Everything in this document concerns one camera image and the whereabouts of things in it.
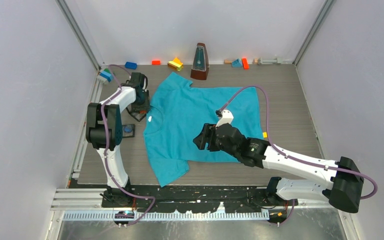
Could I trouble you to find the yellow green block stack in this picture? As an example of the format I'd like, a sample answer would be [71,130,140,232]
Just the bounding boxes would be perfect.
[167,57,184,72]

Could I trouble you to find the small red block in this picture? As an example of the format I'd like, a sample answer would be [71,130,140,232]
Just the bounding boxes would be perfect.
[151,60,161,65]

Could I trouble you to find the open black box blue brooch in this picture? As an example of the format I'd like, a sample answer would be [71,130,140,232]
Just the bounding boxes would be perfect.
[122,124,136,139]

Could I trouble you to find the orange red upright block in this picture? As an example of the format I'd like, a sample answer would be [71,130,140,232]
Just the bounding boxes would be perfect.
[241,57,250,70]

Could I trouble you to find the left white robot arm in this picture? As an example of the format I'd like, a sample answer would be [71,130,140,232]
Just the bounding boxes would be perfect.
[85,72,150,208]

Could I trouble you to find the turquoise t-shirt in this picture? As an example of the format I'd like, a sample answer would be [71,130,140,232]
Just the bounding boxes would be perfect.
[142,71,266,188]

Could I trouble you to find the brown wooden metronome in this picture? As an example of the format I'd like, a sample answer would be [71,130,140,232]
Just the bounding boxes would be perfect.
[190,42,209,81]

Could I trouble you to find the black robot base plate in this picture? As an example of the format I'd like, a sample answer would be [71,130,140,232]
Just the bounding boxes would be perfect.
[100,184,299,222]

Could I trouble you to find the open black empty box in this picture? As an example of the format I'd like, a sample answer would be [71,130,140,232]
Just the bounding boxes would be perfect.
[126,104,150,122]

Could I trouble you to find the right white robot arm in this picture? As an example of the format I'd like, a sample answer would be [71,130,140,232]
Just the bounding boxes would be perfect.
[193,123,364,214]

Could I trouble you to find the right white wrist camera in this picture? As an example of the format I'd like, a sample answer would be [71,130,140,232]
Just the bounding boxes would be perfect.
[215,109,234,128]

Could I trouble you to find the blue toy brick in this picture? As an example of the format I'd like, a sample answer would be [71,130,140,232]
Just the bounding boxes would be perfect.
[124,61,138,70]

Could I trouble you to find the blue triangular block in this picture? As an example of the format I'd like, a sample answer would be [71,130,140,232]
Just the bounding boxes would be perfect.
[231,58,243,68]

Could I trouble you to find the grey metal clamp piece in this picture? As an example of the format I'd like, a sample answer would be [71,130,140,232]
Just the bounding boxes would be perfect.
[257,57,283,65]

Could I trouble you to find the blue green white block stack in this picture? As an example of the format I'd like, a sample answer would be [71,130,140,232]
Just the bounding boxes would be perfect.
[96,68,114,85]

